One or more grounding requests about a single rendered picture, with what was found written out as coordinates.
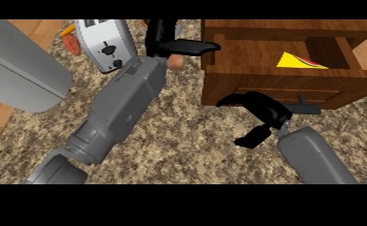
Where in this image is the large grey appliance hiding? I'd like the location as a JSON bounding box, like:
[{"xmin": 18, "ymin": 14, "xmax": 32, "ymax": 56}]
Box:
[{"xmin": 0, "ymin": 19, "xmax": 75, "ymax": 114}]

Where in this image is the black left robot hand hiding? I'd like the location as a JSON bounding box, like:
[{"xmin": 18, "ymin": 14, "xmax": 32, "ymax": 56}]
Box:
[{"xmin": 146, "ymin": 18, "xmax": 222, "ymax": 59}]

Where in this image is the grey drawer handle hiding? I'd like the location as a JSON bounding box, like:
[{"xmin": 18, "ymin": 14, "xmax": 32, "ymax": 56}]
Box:
[{"xmin": 286, "ymin": 94, "xmax": 323, "ymax": 115}]

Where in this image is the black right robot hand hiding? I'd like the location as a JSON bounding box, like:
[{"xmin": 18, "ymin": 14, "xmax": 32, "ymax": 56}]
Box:
[{"xmin": 215, "ymin": 90, "xmax": 295, "ymax": 149}]

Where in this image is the orange vegetable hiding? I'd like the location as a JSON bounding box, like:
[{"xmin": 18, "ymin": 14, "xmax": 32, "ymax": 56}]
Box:
[{"xmin": 60, "ymin": 23, "xmax": 77, "ymax": 38}]

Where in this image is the red vegetable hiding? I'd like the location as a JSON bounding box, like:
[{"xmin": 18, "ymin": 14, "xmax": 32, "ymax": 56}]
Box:
[{"xmin": 64, "ymin": 34, "xmax": 83, "ymax": 57}]

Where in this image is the yellow watermelon slice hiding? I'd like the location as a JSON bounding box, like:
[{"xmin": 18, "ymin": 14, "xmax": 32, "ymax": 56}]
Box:
[{"xmin": 276, "ymin": 51, "xmax": 331, "ymax": 70}]

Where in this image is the brown wooden cabinet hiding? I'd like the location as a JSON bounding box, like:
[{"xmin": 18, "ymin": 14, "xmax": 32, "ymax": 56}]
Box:
[{"xmin": 200, "ymin": 18, "xmax": 367, "ymax": 71}]

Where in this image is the silver toaster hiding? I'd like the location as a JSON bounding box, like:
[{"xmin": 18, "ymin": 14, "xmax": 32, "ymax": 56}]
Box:
[{"xmin": 73, "ymin": 18, "xmax": 140, "ymax": 75}]

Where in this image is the tan cup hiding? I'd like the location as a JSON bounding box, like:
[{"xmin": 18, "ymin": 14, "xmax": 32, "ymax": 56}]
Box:
[{"xmin": 166, "ymin": 54, "xmax": 187, "ymax": 72}]

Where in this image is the brown wooden drawer front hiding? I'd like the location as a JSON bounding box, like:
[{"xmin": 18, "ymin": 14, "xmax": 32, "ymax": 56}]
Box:
[{"xmin": 200, "ymin": 66, "xmax": 367, "ymax": 111}]

